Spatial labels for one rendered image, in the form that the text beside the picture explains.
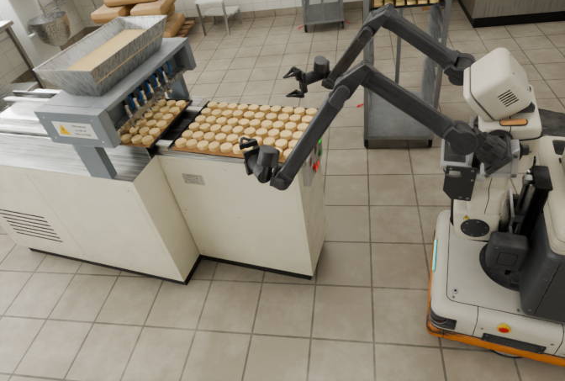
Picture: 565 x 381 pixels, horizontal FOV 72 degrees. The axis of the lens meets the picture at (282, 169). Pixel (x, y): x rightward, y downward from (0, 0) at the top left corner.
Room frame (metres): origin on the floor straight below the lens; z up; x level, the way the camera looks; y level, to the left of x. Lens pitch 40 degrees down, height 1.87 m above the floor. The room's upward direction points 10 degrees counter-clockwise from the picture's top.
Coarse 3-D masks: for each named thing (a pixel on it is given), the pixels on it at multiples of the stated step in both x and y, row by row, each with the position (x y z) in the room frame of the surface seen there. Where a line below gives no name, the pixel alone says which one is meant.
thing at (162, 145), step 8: (0, 128) 1.94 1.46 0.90; (8, 128) 1.92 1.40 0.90; (16, 128) 1.90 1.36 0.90; (24, 128) 1.89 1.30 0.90; (40, 136) 1.81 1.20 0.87; (48, 136) 1.79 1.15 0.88; (160, 144) 1.50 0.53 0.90; (168, 144) 1.48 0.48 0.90; (152, 152) 1.53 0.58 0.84; (160, 152) 1.51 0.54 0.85; (168, 152) 1.49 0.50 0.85; (176, 152) 1.47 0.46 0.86; (184, 152) 1.45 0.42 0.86; (232, 160) 1.35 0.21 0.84; (240, 160) 1.34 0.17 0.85
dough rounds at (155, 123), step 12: (156, 108) 1.79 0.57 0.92; (168, 108) 1.77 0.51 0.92; (180, 108) 1.78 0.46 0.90; (144, 120) 1.70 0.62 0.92; (156, 120) 1.70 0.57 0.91; (168, 120) 1.67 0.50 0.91; (132, 132) 1.61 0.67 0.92; (144, 132) 1.59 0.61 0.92; (156, 132) 1.57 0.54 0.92; (120, 144) 1.55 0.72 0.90; (132, 144) 1.54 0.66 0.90; (144, 144) 1.51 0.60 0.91
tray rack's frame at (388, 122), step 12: (396, 60) 2.80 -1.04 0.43; (396, 72) 2.80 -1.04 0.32; (420, 96) 2.66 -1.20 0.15; (384, 108) 2.58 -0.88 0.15; (396, 108) 2.55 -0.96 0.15; (372, 120) 2.45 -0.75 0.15; (384, 120) 2.42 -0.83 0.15; (396, 120) 2.39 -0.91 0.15; (408, 120) 2.37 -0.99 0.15; (372, 132) 2.30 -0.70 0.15; (384, 132) 2.27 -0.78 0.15; (396, 132) 2.25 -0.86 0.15; (408, 132) 2.22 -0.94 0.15; (420, 132) 2.20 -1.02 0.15
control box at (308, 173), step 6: (318, 144) 1.41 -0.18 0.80; (318, 150) 1.40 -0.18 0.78; (312, 156) 1.32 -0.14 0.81; (318, 156) 1.39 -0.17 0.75; (312, 162) 1.31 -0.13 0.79; (318, 162) 1.38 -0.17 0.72; (306, 168) 1.26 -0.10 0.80; (312, 168) 1.30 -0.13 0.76; (306, 174) 1.26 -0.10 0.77; (312, 174) 1.29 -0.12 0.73; (306, 180) 1.26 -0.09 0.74; (312, 180) 1.28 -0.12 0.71
